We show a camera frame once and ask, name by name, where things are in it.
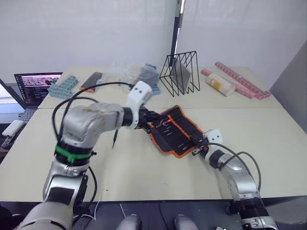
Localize black orange-trimmed tool roll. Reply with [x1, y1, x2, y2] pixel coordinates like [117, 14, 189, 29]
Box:
[143, 104, 205, 159]

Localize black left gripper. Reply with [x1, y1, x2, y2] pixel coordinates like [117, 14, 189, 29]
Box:
[137, 105, 166, 134]

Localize grey tablet in rack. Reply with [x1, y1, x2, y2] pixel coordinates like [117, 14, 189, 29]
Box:
[170, 57, 192, 89]

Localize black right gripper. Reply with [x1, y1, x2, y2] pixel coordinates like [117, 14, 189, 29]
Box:
[190, 135, 210, 159]

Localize blue-grey plastic tray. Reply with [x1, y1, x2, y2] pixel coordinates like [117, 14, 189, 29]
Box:
[47, 74, 80, 99]

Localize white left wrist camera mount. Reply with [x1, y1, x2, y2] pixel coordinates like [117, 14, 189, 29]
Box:
[126, 80, 154, 130]

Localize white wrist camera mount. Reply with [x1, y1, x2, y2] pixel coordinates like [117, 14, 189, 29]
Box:
[126, 80, 154, 130]
[202, 128, 223, 160]

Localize open black laptop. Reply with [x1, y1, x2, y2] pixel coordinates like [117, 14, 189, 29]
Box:
[13, 71, 64, 122]

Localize long pink segmented strip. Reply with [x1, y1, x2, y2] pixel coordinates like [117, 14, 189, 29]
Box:
[214, 61, 272, 98]
[200, 68, 263, 101]

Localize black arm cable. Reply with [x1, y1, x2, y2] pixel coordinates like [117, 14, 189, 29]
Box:
[52, 81, 135, 209]
[206, 142, 262, 192]

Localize dark shoe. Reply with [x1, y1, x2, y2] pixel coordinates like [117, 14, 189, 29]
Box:
[0, 138, 13, 153]

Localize white yellow cylindrical container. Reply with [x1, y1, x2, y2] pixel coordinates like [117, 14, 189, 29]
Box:
[205, 73, 236, 97]

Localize black wire file rack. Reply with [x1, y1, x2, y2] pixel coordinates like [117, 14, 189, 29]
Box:
[159, 50, 201, 98]

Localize black upright pole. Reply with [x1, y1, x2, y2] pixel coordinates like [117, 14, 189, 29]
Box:
[168, 0, 186, 67]

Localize clear plastic bags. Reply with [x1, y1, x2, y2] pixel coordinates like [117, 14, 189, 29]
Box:
[105, 61, 144, 91]

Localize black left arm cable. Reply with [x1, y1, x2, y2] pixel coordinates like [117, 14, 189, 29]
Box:
[52, 81, 135, 209]

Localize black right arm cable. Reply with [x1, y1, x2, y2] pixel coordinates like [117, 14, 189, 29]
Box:
[206, 142, 262, 192]

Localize white oblong device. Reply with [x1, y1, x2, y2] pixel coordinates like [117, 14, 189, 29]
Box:
[1, 119, 26, 138]

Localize black orange-edged flat case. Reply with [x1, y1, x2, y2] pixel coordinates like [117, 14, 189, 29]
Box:
[79, 71, 104, 93]

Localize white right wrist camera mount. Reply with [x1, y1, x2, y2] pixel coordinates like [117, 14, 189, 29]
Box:
[202, 128, 223, 160]

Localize orange black handled tool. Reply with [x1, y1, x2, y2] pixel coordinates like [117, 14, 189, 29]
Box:
[158, 116, 174, 127]

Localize grey rounded shape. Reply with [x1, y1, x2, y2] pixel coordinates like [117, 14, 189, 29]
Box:
[118, 214, 142, 230]
[173, 214, 197, 230]

